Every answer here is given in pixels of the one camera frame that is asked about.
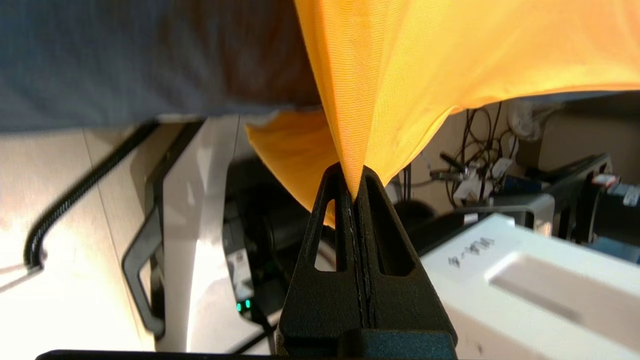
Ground yellow printed t-shirt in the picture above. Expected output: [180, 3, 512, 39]
[245, 0, 640, 228]

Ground grey-blue bed sheet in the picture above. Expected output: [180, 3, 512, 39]
[0, 0, 640, 133]

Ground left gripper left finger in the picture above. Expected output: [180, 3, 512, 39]
[276, 162, 368, 353]

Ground black corrugated hose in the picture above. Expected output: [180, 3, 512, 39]
[24, 120, 161, 271]

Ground white labelled robot cover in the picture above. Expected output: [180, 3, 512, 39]
[420, 212, 640, 360]

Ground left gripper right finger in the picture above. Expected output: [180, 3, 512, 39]
[352, 165, 458, 347]

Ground white robot chassis panel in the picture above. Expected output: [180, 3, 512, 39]
[122, 115, 331, 353]

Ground tangled black cables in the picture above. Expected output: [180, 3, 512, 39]
[430, 102, 523, 201]

